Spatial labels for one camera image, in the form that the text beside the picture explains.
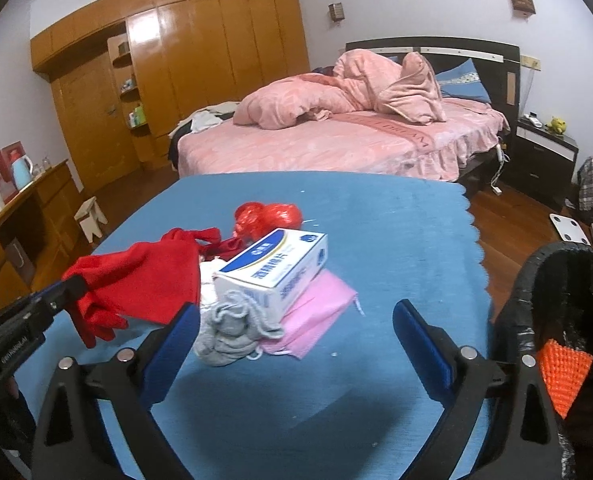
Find blue pillow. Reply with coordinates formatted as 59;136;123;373
435;58;491;104

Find clothes pile on bed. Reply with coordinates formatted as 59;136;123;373
168;101;240;139

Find bed with pink sheet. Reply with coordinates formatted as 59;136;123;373
177;98;509;182

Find grey sock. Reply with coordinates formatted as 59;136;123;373
193;290;284;367

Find blue kettle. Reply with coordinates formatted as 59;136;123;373
10;148;34;191

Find black lined trash bin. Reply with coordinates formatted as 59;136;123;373
491;242;593;479

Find red plastic bag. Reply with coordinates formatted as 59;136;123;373
234;202;303;242

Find yellow plush toy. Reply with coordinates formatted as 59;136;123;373
546;117;567;136

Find pink cloth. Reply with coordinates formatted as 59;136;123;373
257;270;362;360

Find blue table mat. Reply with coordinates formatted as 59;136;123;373
13;170;495;480

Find pink crumpled duvet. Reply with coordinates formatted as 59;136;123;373
234;49;447;130

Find black headboard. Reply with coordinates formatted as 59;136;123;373
345;36;521;122

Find small white stool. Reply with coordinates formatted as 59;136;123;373
74;196;109;244

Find red cloth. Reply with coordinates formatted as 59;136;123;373
63;228;244;349

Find black white nightstand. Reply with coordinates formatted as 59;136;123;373
501;118;578;212

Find white bathroom scale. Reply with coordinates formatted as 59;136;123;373
549;214;590;245

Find orange foam net sleeve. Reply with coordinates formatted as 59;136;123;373
537;339;593;418

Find white blue box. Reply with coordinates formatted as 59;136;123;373
213;229;328;322

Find left wall lamp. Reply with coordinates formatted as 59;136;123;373
328;2;345;23

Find wooden wardrobe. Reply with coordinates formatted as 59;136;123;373
30;0;309;192

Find wooden sideboard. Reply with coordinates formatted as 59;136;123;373
0;162;83;309

